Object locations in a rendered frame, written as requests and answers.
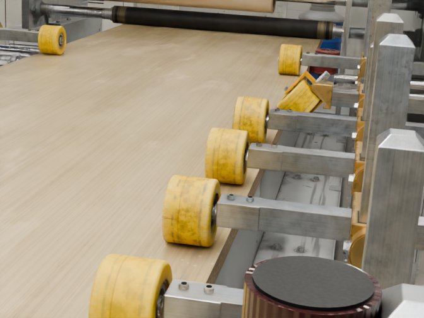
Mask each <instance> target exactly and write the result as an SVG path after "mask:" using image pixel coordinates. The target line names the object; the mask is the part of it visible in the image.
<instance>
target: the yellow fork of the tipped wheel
mask: <svg viewBox="0 0 424 318"><path fill-rule="evenodd" d="M305 76H306V77H307V78H308V79H309V80H310V81H311V82H312V91H313V92H314V93H315V94H316V95H317V96H318V97H319V98H320V101H319V103H318V104H317V105H316V106H315V107H314V108H313V109H312V110H311V111H310V113H314V110H315V109H316V108H317V107H318V106H320V105H321V104H322V103H323V102H324V103H325V104H324V106H323V108H324V109H331V102H332V95H333V87H334V82H332V81H327V79H328V77H330V74H329V73H328V72H327V71H325V72H324V73H323V74H322V75H321V76H320V77H319V78H318V79H317V80H316V79H315V78H314V77H313V76H312V75H311V74H310V73H309V72H307V71H306V72H304V73H303V75H301V77H299V78H298V79H297V80H296V81H295V82H294V83H293V84H292V85H291V86H290V87H288V86H286V87H285V88H284V91H285V95H286V94H287V93H288V92H289V91H290V90H291V89H292V88H293V87H294V86H295V85H296V84H297V83H298V82H299V81H300V80H302V79H303V78H304V77H305Z"/></svg>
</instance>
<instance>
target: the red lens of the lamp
mask: <svg viewBox="0 0 424 318"><path fill-rule="evenodd" d="M275 258H278V257H275ZM275 258H271V259H275ZM271 259H266V260H264V261H261V262H259V263H256V264H255V265H253V266H251V267H250V268H249V269H248V270H247V272H246V274H245V278H244V294H243V303H242V318H379V315H380V305H381V300H382V288H381V286H380V284H379V283H378V281H377V280H376V279H375V278H373V277H372V276H371V275H369V274H368V273H366V272H364V271H363V270H361V269H359V268H357V269H359V270H360V271H362V272H364V273H365V274H366V275H367V276H368V277H369V278H370V279H371V280H372V282H373V283H374V287H375V295H374V297H373V299H371V301H369V302H368V303H366V304H365V305H362V306H361V307H357V308H355V309H350V310H342V311H334V312H322V311H313V310H304V309H298V308H295V307H290V306H287V305H283V304H281V303H278V302H275V301H273V300H271V299H269V298H267V297H265V296H264V295H263V294H261V293H260V292H259V291H257V290H256V288H255V287H254V285H253V284H252V280H251V278H252V274H253V272H254V270H255V268H256V267H258V265H260V264H262V263H263V262H266V261H268V260H271ZM350 266H351V265H350ZM353 267H354V266H353ZM354 268H356V267H354Z"/></svg>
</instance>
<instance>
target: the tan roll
mask: <svg viewBox="0 0 424 318"><path fill-rule="evenodd" d="M99 1H116V2H125V3H142V4H159V5H167V6H184V7H193V8H209V9H226V10H235V11H252V12H261V13H274V9H275V5H276V1H283V2H291V3H309V4H326V5H335V6H346V0H99Z"/></svg>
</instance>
